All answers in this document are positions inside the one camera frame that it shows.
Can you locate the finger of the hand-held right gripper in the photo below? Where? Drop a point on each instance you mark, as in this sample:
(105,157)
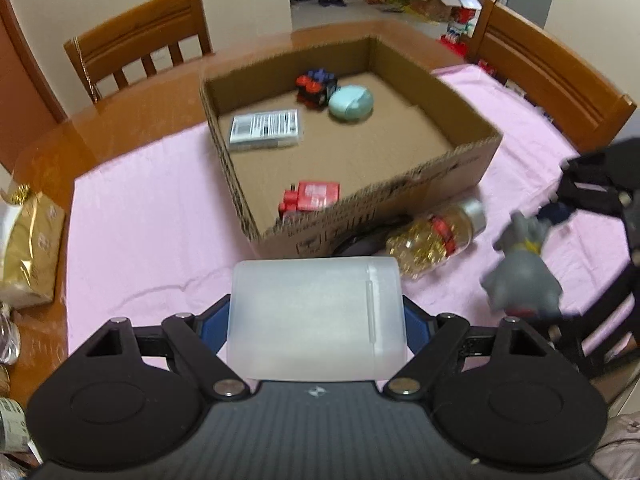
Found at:
(595,320)
(595,185)

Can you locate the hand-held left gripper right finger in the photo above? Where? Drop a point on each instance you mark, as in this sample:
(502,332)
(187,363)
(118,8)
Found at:
(413,322)

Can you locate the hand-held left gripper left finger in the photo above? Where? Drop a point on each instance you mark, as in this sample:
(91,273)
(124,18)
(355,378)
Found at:
(215,327)

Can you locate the grey cat toy figure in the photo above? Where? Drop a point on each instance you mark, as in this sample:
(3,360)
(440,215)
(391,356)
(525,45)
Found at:
(525,280)

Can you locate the translucent white plastic box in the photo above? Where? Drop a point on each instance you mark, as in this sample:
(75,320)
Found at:
(310,320)

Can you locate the red toy car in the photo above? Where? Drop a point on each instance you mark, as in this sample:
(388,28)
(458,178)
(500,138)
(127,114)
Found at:
(312,197)

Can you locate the cardboard box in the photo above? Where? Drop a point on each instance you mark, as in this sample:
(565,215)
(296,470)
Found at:
(375,160)
(435,2)

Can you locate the clear labelled card case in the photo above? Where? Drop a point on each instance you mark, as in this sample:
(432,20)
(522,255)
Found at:
(265,130)

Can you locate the teal round case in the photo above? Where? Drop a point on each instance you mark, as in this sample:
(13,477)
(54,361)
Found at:
(351,104)

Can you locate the black toy car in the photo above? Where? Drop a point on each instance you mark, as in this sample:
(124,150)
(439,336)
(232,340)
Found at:
(316,89)

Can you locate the gold glitter bottle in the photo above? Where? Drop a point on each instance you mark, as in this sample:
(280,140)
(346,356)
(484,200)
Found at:
(430,240)

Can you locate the black round object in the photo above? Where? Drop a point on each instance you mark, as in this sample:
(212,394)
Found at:
(360,246)

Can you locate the wooden chair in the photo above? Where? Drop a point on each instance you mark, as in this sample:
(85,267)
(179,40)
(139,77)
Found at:
(140,30)
(550,70)

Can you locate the pink cloth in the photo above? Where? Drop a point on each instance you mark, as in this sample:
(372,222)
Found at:
(150,220)

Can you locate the person's pink clothing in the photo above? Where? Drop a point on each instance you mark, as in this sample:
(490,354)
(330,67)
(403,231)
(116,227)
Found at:
(622,445)

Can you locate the gold tissue pack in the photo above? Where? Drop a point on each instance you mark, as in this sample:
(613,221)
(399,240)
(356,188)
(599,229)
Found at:
(30,250)

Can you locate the cardboard box on floor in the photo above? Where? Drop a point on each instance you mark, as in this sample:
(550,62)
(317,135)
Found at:
(435,2)

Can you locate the brown wooden door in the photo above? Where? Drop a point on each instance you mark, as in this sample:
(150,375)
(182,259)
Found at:
(25,85)

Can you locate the pair of dark shoes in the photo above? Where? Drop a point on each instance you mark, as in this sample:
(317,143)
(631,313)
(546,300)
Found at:
(332,0)

